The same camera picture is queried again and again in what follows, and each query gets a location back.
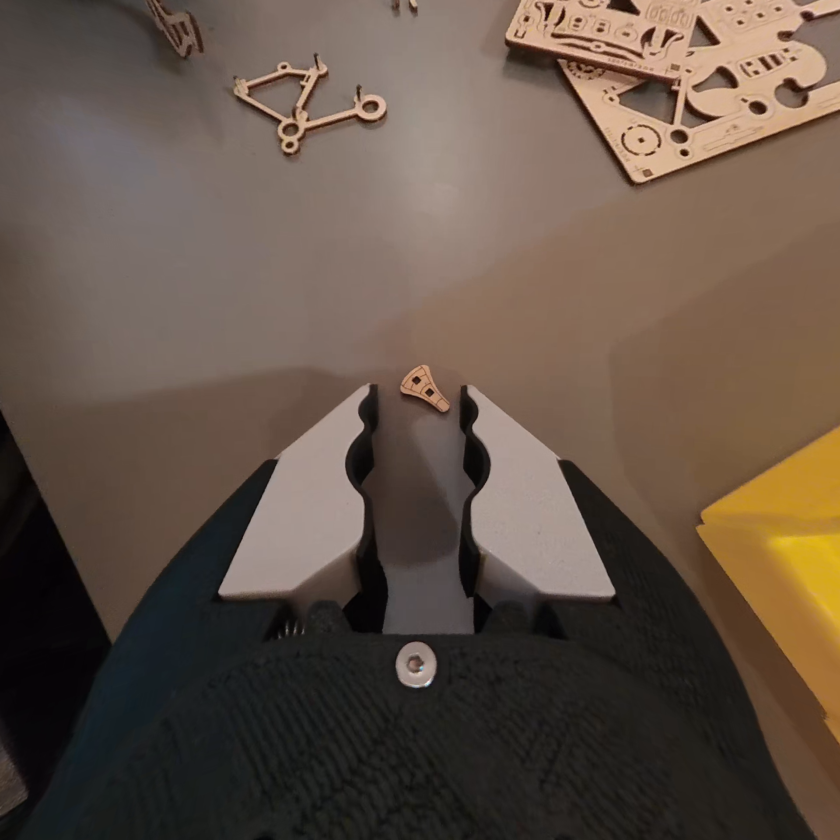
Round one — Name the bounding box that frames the yellow plastic box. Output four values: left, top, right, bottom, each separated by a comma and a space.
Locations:
696, 427, 840, 723

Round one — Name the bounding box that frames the laser-cut wooden parts sheet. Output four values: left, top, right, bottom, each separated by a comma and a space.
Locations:
548, 0, 700, 70
558, 0, 840, 185
504, 0, 681, 85

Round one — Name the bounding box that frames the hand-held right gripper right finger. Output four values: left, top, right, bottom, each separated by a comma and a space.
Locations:
459, 385, 618, 618

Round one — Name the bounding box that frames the small wooden saddle part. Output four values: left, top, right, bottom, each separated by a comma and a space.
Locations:
399, 364, 452, 416

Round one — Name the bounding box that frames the curved wooden model part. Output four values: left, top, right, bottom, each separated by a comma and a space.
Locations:
141, 0, 205, 59

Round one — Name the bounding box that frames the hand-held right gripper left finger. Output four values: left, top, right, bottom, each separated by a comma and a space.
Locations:
218, 384, 389, 618

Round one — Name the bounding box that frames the wooden bicycle frame part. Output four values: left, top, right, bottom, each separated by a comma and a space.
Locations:
233, 52, 388, 157

